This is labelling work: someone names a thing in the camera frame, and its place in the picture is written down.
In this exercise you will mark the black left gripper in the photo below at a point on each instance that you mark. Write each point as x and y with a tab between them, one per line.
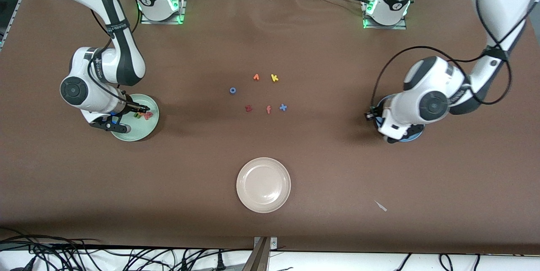
373	114

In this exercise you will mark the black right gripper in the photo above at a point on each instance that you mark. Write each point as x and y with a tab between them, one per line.
128	106

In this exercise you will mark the pink foam letter m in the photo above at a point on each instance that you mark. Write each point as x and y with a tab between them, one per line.
147	116

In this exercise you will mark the green plate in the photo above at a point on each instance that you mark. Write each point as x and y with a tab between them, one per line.
143	129

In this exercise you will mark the blue plate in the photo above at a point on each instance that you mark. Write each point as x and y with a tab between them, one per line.
411	138

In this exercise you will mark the blue foam letter x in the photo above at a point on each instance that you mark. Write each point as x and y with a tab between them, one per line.
283	107

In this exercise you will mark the white paper scrap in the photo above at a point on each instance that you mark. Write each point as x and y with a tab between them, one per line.
381	206

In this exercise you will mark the brown paper table cover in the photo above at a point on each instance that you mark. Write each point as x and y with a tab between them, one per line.
270	43

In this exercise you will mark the beige plate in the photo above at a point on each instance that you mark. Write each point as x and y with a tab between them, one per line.
263	185

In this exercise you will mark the black power plug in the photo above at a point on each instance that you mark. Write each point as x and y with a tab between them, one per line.
219	262

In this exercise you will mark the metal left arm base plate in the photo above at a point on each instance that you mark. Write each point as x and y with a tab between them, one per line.
379	28

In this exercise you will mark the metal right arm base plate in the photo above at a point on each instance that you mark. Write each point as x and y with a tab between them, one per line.
181	5

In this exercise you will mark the metal table edge bracket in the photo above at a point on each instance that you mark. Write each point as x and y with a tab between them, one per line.
261	258

